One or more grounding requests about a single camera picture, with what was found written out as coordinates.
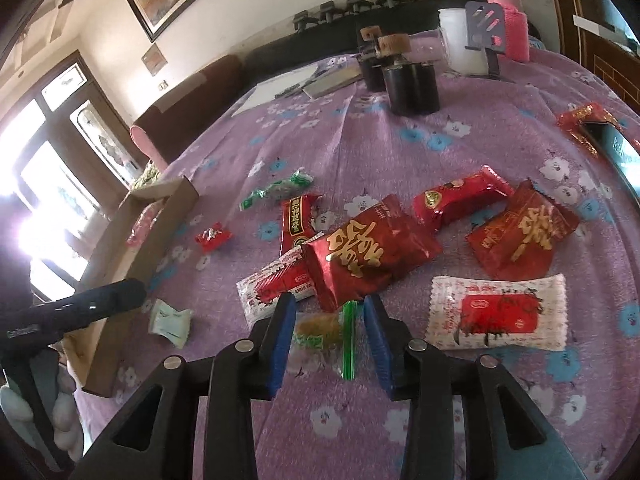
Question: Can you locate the red packet with green label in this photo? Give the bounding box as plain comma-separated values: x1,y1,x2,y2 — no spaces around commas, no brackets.
279,194,326,257

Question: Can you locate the long white red snack packet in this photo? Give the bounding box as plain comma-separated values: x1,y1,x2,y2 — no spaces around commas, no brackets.
236,249,327,332

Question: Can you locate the person's left hand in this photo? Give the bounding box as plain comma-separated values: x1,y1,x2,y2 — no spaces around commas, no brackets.
49,364,84,455

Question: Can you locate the black cylinder with cork top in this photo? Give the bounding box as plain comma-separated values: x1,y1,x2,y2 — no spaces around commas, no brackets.
356,26,390,93
377,34,442,117

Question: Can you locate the white paper pad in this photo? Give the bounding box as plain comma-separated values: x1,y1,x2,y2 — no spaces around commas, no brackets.
231,64,319,118

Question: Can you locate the glass panel door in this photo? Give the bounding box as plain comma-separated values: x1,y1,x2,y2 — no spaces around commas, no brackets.
0,49,147,306

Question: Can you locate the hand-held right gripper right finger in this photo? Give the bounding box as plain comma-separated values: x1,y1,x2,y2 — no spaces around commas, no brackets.
363,294,586,480

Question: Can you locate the brown wooden cabinet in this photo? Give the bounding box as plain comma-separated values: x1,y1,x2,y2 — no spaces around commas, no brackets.
544,0,640,113

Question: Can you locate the crinkled red snack packet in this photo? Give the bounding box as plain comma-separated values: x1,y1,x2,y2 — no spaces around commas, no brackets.
556,102,622,147

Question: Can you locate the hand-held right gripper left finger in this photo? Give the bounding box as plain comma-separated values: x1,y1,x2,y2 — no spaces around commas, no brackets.
70,291,298,480

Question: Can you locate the brown sofa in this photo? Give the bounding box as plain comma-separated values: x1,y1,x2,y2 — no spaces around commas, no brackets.
134,54,247,163

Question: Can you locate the clear green striped snack packet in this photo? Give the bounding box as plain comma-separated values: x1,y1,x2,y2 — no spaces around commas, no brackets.
294,300,360,382

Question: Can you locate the green patterned cloth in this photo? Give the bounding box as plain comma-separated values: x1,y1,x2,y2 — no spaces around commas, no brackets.
132,167,163,192

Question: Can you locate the grey phone stand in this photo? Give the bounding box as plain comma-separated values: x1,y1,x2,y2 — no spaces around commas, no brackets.
463,1,517,84

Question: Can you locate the wide white red snack packet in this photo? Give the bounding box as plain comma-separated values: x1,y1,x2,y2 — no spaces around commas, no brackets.
424,274,569,352

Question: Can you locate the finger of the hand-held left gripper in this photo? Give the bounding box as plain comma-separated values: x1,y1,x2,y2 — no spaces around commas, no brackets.
47,279,147,335

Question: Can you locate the red packet with gold emblem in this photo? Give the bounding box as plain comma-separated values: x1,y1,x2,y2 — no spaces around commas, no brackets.
411,165,516,234

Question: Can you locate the small red candy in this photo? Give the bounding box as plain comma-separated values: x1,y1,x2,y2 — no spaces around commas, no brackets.
194,221,235,254

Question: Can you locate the pink red snack packet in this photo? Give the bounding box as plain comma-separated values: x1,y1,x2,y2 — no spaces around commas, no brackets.
126,204,162,248

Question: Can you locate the pink bottle with steel cap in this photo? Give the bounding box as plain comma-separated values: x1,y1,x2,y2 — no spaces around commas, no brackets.
484,0,532,64

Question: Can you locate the flat red gold snack packet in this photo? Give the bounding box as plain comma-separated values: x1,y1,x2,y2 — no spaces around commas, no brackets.
466,180,582,282

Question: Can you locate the green white candy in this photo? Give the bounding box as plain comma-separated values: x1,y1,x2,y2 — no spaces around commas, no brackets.
239,170,315,212

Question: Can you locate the large red gold snack packet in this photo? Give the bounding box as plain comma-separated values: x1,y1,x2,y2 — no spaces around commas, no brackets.
304,195,444,312

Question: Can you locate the brown cardboard box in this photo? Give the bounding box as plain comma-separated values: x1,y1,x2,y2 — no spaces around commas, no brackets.
65,176,200,398

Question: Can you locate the small framed picture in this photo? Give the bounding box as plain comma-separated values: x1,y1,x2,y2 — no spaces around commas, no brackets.
141,43,169,77

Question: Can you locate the pale green candy wrapper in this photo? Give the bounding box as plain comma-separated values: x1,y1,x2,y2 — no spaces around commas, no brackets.
149,298,194,349

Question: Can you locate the pink cushion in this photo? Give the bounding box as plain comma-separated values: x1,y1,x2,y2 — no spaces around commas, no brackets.
129,125,169,172

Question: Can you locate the white plastic container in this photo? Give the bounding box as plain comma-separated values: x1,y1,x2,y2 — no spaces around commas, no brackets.
438,8,495,78

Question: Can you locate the purple floral bedsheet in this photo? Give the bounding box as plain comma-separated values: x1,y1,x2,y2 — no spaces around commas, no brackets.
65,30,640,480

